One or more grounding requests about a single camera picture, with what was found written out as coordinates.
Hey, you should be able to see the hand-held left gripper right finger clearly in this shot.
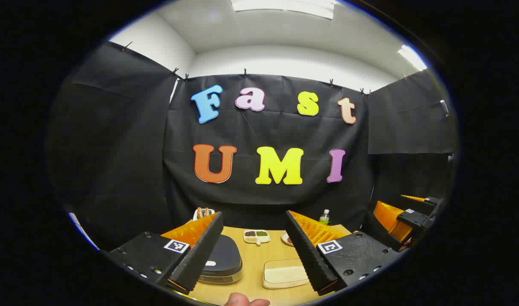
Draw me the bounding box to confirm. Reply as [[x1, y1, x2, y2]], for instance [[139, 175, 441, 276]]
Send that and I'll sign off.
[[284, 210, 409, 297]]

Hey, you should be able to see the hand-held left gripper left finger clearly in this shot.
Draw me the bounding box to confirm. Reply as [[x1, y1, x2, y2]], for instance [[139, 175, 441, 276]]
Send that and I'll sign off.
[[100, 212, 224, 295]]

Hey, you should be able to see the dark grey rice cooker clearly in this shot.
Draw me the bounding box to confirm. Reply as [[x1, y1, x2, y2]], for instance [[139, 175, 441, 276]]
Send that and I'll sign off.
[[198, 235, 243, 284]]

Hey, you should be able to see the clear tray of rice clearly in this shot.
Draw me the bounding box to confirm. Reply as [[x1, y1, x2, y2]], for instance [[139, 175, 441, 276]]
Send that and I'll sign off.
[[262, 258, 311, 290]]

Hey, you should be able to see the white toaster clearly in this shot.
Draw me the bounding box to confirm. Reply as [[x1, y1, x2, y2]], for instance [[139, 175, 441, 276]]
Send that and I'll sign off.
[[193, 207, 216, 222]]

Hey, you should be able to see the white divided bean dish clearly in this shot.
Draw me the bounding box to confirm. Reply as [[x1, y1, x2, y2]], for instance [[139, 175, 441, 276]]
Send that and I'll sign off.
[[243, 229, 271, 246]]

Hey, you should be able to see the black backdrop cloth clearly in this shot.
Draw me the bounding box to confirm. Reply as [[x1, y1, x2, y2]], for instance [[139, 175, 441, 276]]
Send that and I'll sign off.
[[47, 41, 458, 251]]

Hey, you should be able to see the ceiling light panel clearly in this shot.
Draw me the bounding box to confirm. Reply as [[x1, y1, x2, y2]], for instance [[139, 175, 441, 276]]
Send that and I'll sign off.
[[231, 0, 341, 20], [398, 45, 428, 71]]

